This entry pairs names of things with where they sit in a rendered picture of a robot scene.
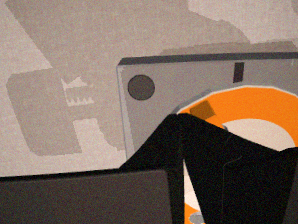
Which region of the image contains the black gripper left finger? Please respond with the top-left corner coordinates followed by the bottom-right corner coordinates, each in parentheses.
top-left (0, 113), bottom-right (185, 224)

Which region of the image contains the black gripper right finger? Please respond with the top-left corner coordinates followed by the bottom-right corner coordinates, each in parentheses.
top-left (177, 112), bottom-right (298, 224)

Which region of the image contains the orange and cream round plate with central hole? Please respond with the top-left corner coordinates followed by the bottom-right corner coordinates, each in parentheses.
top-left (169, 81), bottom-right (298, 224)

